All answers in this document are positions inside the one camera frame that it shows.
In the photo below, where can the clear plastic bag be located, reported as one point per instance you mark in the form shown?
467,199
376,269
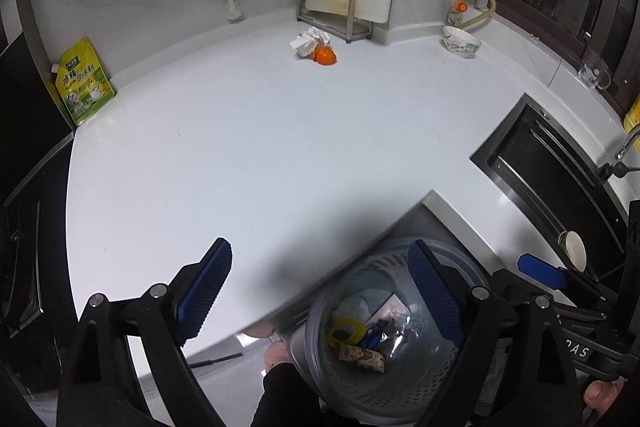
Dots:
402,334

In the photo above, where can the black kitchen sink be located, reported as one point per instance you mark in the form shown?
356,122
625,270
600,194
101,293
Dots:
551,179

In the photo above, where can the orange snack wrapper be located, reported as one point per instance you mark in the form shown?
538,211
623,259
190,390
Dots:
364,358

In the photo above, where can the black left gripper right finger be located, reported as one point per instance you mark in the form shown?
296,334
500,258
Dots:
430,279

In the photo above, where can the grey perforated trash bin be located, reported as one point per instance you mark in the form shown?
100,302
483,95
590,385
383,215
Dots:
409,385

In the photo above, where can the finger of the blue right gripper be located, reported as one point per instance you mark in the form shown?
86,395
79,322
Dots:
542,272

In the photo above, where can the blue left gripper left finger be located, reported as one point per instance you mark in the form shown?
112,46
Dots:
196,288

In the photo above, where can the steel cutting board rack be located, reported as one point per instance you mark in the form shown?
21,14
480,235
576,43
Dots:
339,19

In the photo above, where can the white dishes in sink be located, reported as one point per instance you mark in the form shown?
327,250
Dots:
574,248

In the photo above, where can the yellow oil bottle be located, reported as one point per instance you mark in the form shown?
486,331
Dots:
632,118

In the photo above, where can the person's right hand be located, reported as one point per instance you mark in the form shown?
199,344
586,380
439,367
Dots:
599,396

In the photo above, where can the crumpled white paper tissue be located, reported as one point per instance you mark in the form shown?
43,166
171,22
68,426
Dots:
307,41

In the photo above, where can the patterned ceramic bowl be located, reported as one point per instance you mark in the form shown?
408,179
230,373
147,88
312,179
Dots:
460,42

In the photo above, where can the green yellow detergent pouch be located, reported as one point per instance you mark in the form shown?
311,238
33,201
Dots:
81,81

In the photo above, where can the clear glass mug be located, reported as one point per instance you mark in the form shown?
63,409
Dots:
594,72

